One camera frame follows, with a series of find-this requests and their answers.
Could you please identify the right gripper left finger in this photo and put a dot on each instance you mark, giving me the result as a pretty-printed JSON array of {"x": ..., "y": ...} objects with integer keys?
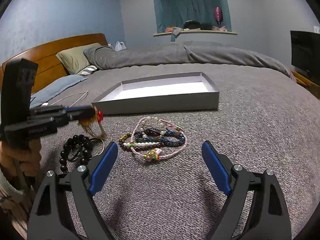
[{"x": 50, "y": 217}]

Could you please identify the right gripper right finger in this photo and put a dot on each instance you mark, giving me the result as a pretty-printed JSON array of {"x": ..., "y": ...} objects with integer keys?
[{"x": 268, "y": 217}]

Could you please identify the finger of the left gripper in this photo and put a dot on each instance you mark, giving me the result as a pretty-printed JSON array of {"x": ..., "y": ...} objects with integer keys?
[{"x": 78, "y": 113}]

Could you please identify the red bead tassel charm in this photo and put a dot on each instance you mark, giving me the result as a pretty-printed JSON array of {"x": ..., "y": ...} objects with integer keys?
[{"x": 93, "y": 125}]

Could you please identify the left forearm patterned sleeve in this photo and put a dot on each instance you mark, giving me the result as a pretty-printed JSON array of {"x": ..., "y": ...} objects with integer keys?
[{"x": 16, "y": 205}]

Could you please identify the left hand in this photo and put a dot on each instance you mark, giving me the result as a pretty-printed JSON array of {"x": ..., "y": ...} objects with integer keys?
[{"x": 29, "y": 159}]

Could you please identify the light blue cloth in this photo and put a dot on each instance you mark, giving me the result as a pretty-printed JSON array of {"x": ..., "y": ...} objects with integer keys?
[{"x": 54, "y": 89}]

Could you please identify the striped pillow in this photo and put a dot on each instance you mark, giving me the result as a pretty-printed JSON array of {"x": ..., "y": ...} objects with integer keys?
[{"x": 88, "y": 70}]

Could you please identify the wooden headboard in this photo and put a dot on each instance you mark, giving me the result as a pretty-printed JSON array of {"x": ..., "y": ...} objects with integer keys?
[{"x": 49, "y": 66}]

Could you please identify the olive green pillow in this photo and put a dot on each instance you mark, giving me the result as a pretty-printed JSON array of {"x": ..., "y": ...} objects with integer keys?
[{"x": 74, "y": 60}]

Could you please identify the white plastic bag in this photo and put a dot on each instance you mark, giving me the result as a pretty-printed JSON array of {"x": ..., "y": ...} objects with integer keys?
[{"x": 119, "y": 46}]

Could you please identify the grey bed cover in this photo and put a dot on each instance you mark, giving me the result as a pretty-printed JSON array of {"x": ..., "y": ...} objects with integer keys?
[{"x": 264, "y": 120}]

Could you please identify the grey shallow cardboard tray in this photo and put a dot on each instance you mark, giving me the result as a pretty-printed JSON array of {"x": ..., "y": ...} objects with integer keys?
[{"x": 193, "y": 91}]

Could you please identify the wooden window sill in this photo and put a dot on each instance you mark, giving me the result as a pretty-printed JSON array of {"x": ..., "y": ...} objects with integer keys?
[{"x": 198, "y": 32}]

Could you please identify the grey rolled duvet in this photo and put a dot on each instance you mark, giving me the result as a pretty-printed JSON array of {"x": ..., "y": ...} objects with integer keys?
[{"x": 105, "y": 58}]

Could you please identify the wooden tv stand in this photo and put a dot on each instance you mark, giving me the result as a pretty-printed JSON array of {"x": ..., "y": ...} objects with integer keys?
[{"x": 312, "y": 87}]

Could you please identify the black clothes on sill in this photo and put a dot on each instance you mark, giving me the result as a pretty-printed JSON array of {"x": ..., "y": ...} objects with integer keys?
[{"x": 194, "y": 25}]

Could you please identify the teal curtain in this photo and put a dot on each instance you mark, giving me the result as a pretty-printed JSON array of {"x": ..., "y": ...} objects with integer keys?
[{"x": 174, "y": 13}]

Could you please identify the black television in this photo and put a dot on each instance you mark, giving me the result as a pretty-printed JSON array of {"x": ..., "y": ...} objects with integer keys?
[{"x": 305, "y": 53}]

